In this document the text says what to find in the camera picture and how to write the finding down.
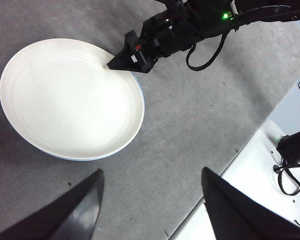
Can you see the white round plate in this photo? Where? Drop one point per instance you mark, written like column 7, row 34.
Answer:
column 70, row 100

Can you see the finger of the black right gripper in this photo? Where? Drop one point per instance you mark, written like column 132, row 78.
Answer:
column 123, row 62

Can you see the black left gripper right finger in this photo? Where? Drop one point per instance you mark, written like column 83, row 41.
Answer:
column 240, row 215

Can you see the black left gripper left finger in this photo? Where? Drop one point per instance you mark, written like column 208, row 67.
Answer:
column 65, row 212

